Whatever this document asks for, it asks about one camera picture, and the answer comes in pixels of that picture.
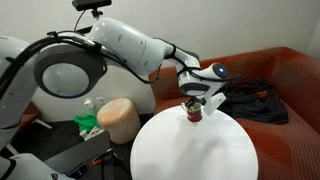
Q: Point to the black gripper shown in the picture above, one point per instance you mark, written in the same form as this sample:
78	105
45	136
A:
196	99

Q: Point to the yellow highlighter marker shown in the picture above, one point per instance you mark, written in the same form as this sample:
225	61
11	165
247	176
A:
192	107

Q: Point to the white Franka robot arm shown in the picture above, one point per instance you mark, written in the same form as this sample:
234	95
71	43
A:
126	43

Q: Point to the black jacket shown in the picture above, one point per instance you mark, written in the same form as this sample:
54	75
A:
256	103

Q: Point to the beige cylindrical pouf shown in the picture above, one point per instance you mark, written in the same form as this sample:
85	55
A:
120	120

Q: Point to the white power adapter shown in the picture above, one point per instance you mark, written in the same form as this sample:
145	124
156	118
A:
89	104

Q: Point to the orange patterned sofa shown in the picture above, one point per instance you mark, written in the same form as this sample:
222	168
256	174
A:
293	143

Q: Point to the white crumpled packaging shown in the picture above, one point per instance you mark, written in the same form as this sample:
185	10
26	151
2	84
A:
90	133

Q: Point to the green bag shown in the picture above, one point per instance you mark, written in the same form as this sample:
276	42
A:
85	121

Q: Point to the black perforated platform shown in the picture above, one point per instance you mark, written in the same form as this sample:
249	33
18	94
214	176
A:
80	150

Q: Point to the orange chair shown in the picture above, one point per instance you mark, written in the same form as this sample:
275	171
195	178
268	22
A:
29	116

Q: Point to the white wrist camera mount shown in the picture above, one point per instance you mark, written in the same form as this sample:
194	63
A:
215	101

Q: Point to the white wall outlet plate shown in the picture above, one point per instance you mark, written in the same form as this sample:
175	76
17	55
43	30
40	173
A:
100	100

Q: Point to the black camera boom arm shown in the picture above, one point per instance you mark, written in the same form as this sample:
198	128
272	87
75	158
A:
83	30

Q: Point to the black stereo camera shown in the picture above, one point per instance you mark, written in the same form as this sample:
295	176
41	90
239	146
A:
91	4

